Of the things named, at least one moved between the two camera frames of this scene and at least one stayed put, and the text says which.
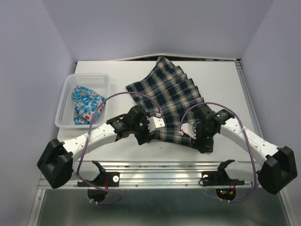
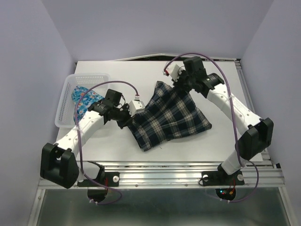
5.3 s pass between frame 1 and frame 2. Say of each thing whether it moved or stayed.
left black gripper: moved
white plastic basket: stayed
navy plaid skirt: moved
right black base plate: stayed
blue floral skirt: stayed
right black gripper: moved
